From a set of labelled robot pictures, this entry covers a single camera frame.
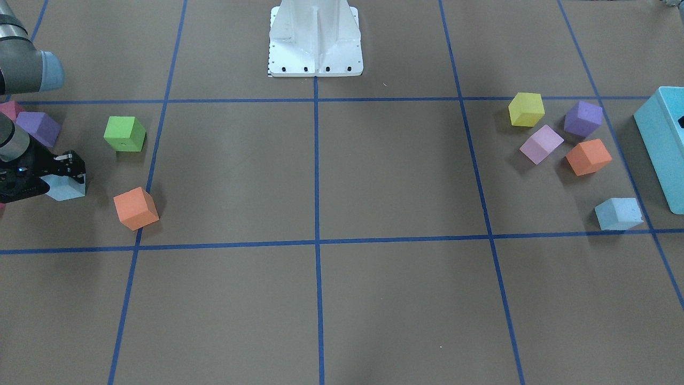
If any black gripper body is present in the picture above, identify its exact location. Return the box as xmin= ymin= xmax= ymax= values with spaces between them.
xmin=1 ymin=141 xmax=86 ymax=204

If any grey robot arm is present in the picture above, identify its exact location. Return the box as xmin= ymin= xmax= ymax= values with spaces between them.
xmin=1 ymin=1 xmax=86 ymax=204

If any pink foam block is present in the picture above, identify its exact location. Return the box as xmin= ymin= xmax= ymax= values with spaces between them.
xmin=519 ymin=125 xmax=564 ymax=164

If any light blue foam block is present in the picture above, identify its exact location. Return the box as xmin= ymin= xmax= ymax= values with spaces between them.
xmin=41 ymin=175 xmax=86 ymax=202
xmin=594 ymin=197 xmax=643 ymax=231

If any green foam block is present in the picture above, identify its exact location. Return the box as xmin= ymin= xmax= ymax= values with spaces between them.
xmin=103 ymin=116 xmax=147 ymax=152

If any yellow foam block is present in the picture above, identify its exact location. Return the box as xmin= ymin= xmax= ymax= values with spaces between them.
xmin=508 ymin=92 xmax=546 ymax=127

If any orange foam block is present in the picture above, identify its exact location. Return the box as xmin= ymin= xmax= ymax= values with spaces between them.
xmin=566 ymin=138 xmax=612 ymax=176
xmin=113 ymin=186 xmax=160 ymax=231

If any magenta foam block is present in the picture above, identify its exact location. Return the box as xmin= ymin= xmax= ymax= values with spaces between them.
xmin=0 ymin=101 xmax=26 ymax=122

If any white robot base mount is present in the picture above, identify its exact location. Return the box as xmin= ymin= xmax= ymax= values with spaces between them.
xmin=267 ymin=1 xmax=364 ymax=78

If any light blue plastic bin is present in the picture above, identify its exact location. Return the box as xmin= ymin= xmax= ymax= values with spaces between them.
xmin=634 ymin=86 xmax=683 ymax=215

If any purple foam block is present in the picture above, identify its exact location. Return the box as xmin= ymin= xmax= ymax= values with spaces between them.
xmin=563 ymin=101 xmax=604 ymax=138
xmin=15 ymin=111 xmax=61 ymax=147

